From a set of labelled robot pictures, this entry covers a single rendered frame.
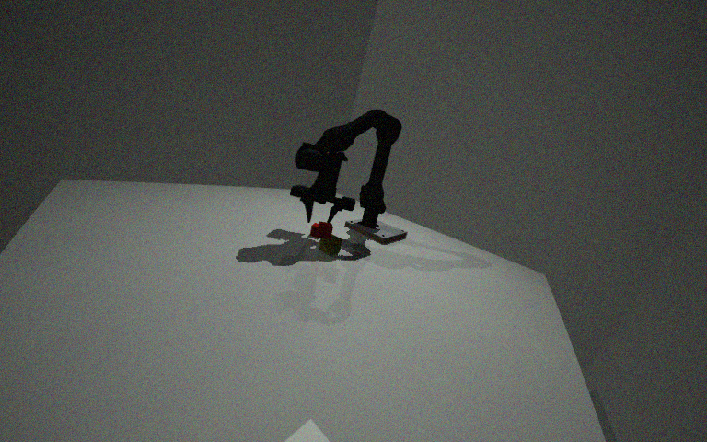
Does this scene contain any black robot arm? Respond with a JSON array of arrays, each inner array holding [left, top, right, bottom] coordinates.
[[295, 110, 401, 228]]

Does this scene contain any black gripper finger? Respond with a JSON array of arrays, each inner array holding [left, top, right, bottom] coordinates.
[[327, 206, 342, 223], [300, 198, 314, 223]]

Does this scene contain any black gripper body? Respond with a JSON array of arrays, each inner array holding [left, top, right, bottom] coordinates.
[[290, 172, 355, 211]]

